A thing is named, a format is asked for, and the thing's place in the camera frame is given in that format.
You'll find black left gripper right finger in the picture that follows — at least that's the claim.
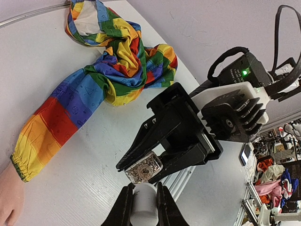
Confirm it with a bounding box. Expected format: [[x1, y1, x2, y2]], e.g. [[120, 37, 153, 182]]
[[157, 182, 188, 226]]

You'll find aluminium front rail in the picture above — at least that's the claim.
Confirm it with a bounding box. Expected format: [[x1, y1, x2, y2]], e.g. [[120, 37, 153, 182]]
[[160, 166, 196, 202]]

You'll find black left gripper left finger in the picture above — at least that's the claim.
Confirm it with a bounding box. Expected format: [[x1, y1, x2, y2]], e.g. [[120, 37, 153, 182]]
[[101, 185, 134, 226]]

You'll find white nail polish cap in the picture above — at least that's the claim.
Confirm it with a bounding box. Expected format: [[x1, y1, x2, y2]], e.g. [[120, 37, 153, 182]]
[[130, 183, 158, 226]]

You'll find mannequin hand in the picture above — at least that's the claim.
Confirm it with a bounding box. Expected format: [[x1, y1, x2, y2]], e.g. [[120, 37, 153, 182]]
[[0, 163, 25, 226]]

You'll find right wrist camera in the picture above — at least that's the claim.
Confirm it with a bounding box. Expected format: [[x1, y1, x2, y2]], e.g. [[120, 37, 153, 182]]
[[192, 81, 270, 143]]

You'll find pile of clothes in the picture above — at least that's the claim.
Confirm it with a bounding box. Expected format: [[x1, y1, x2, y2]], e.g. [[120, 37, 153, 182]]
[[253, 158, 301, 209]]

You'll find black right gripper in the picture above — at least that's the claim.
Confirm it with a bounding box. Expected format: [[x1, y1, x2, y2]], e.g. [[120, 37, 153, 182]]
[[116, 82, 223, 184]]

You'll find rainbow striped sleeve cloth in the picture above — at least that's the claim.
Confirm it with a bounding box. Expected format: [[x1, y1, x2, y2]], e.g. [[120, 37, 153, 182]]
[[10, 0, 178, 182]]

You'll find clear glitter nail polish bottle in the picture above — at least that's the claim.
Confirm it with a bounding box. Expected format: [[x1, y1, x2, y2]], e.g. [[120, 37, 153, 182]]
[[124, 151, 163, 185]]

